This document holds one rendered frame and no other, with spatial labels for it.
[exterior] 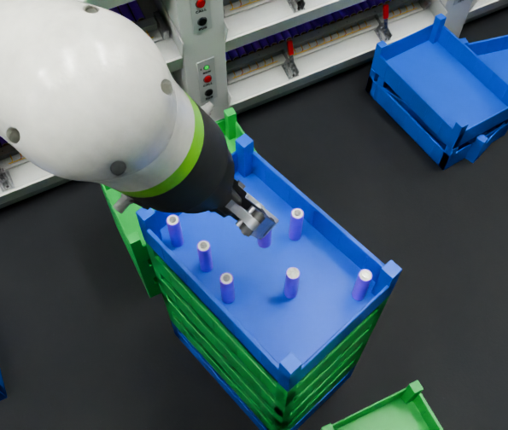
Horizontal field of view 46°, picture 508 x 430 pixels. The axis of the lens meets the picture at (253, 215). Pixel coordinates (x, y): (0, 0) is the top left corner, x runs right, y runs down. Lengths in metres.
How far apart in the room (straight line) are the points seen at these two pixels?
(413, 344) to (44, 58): 1.04
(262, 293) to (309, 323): 0.08
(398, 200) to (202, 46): 0.56
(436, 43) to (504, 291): 0.65
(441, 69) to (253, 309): 0.94
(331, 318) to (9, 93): 0.57
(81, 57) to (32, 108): 0.04
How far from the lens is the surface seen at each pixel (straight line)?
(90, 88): 0.35
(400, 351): 1.27
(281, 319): 0.83
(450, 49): 1.64
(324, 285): 0.85
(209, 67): 1.32
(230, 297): 0.82
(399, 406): 1.24
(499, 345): 1.34
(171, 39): 1.29
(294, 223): 0.84
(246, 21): 1.33
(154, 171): 0.42
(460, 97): 1.55
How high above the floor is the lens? 1.18
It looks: 59 degrees down
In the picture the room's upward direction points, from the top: straight up
